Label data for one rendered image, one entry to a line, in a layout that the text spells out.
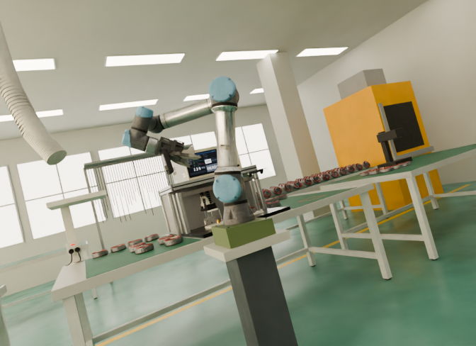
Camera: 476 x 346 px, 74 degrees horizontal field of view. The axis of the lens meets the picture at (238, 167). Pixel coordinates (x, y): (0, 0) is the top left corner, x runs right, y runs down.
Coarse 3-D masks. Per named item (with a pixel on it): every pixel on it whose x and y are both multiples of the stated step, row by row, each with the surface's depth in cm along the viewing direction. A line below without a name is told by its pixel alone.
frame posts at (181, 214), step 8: (256, 184) 240; (176, 200) 221; (256, 200) 249; (264, 200) 240; (176, 208) 220; (184, 208) 212; (256, 208) 248; (264, 208) 239; (184, 216) 212; (184, 224) 210; (184, 232) 220
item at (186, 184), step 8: (240, 168) 237; (248, 168) 240; (256, 168) 243; (208, 176) 225; (176, 184) 214; (184, 184) 216; (192, 184) 219; (200, 184) 263; (160, 192) 245; (168, 192) 224
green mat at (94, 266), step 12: (156, 240) 238; (192, 240) 186; (108, 252) 242; (120, 252) 221; (132, 252) 203; (144, 252) 188; (156, 252) 176; (96, 264) 191; (108, 264) 178; (120, 264) 166
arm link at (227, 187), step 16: (224, 80) 133; (224, 96) 132; (224, 112) 134; (224, 128) 134; (224, 144) 133; (224, 160) 133; (224, 176) 130; (240, 176) 135; (224, 192) 130; (240, 192) 132
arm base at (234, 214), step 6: (228, 204) 145; (234, 204) 144; (240, 204) 144; (246, 204) 147; (228, 210) 145; (234, 210) 143; (240, 210) 143; (246, 210) 145; (228, 216) 144; (234, 216) 142; (240, 216) 142; (246, 216) 143; (252, 216) 145; (228, 222) 143; (234, 222) 142; (240, 222) 142
